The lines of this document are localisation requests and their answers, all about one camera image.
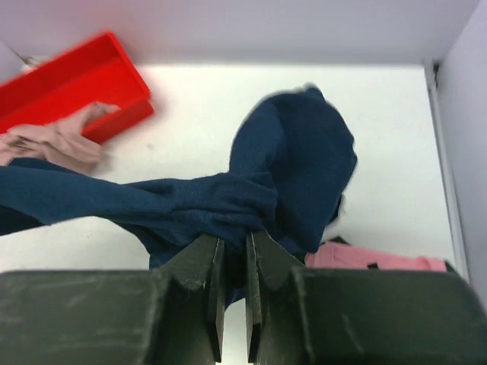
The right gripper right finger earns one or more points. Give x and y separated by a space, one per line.
279 320

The bright pink folded t shirt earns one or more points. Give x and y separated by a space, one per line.
365 260

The navy blue t shirt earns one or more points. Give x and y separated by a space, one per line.
290 163

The red plastic bin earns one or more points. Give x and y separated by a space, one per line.
98 70

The dusty pink t shirt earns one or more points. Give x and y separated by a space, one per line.
60 142

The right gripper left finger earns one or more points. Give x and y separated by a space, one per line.
190 326

